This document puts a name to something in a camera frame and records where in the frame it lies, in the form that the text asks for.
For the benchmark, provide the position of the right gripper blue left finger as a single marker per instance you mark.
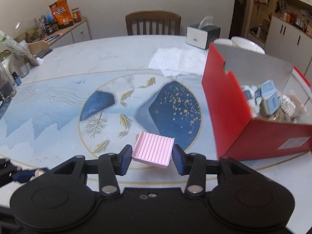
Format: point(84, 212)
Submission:
point(110, 166)

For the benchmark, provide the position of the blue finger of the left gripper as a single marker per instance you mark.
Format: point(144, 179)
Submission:
point(25, 176)

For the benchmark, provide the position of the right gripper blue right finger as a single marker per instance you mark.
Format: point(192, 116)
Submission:
point(193, 165)

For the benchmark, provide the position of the pink ridged soap dish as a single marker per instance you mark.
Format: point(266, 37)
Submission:
point(153, 149)

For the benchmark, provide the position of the light blue carton box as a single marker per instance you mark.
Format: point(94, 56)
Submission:
point(270, 101)

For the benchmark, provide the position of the cotton swab bag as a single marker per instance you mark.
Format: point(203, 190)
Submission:
point(292, 107)

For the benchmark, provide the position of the clear glass jar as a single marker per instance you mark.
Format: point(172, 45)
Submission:
point(7, 90)

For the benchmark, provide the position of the red white cardboard box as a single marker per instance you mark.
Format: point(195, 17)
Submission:
point(260, 106)

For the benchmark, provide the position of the small blue bottle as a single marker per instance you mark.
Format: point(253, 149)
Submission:
point(16, 78)

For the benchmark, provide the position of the crumpled wrappers in box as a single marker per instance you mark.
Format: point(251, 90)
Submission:
point(253, 95)

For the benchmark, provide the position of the white paper napkin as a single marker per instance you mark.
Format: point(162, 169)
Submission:
point(173, 61)

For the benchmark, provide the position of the green white plastic bag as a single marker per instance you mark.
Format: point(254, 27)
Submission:
point(19, 50)

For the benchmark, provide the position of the green white tissue box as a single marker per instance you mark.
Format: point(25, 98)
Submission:
point(202, 34)

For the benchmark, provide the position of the white ceramic bowl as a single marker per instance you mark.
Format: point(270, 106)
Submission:
point(246, 44)

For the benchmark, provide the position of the white wooden sideboard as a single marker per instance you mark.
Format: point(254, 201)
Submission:
point(78, 32)

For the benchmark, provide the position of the white storage cabinet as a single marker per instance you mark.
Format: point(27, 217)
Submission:
point(289, 35)

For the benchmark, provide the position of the brown wooden chair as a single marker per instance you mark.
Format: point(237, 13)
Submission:
point(153, 22)

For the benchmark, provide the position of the red lidded jar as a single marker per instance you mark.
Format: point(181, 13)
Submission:
point(76, 15)

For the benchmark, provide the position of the orange snack bag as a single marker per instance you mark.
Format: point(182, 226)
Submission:
point(61, 14)

